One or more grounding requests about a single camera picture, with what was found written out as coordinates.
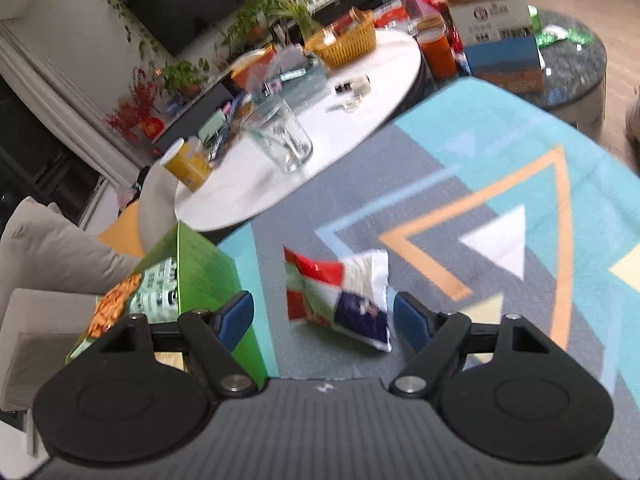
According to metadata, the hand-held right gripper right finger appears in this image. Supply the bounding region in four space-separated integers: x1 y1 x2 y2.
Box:
390 292 556 397

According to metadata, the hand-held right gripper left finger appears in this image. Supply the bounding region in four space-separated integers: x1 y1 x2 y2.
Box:
95 291 257 398

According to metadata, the green cardboard box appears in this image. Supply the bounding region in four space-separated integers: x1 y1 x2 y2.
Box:
64 220 270 392

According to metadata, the triangular red green packet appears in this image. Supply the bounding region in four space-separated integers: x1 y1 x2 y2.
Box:
282 246 394 354

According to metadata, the pale green snack packet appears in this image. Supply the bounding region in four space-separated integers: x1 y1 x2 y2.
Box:
84 256 182 342

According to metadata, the white round table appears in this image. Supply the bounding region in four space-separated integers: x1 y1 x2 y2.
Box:
173 26 424 234

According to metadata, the white rounded chair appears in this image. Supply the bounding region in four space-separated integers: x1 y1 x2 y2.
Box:
136 162 182 257

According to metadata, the orange cushion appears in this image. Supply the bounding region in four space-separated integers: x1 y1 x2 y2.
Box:
96 201 147 259

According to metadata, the yellow can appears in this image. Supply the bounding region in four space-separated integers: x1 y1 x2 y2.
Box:
158 136 214 193

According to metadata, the glass mug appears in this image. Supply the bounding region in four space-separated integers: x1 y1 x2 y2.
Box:
244 96 314 174

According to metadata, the mint green case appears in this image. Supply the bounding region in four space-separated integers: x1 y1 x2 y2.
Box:
196 109 227 145

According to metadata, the beige sofa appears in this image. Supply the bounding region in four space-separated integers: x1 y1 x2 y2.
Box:
0 195 153 413

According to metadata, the red flower arrangement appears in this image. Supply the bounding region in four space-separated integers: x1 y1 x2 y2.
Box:
104 66 167 144

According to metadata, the potted green plant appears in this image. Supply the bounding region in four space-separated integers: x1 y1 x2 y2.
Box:
220 0 273 53
161 57 212 100

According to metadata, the blue plastic basket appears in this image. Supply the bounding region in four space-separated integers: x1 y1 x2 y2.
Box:
259 54 331 98

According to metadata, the orange tissue box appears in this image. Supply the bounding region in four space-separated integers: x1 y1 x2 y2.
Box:
230 44 279 88

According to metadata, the orange cup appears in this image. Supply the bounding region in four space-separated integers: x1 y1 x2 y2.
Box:
416 14 459 81

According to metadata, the yellow woven basket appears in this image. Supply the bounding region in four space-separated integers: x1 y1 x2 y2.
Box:
303 6 378 68

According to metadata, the white curtain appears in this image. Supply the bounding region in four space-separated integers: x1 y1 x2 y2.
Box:
0 20 141 188

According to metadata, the dark round table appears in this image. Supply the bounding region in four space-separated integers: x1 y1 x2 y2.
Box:
434 6 609 128

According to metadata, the brown blue cardboard box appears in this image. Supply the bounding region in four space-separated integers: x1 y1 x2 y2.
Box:
441 0 546 94

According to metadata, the red white box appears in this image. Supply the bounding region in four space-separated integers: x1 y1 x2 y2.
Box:
372 0 416 28

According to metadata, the spider plant in vase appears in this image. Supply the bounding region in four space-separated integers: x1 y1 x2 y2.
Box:
260 0 323 43

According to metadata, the hanging vine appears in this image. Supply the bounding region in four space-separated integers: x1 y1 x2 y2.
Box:
97 0 161 68

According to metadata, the black wall television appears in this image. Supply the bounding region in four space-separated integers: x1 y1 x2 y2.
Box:
119 0 283 59

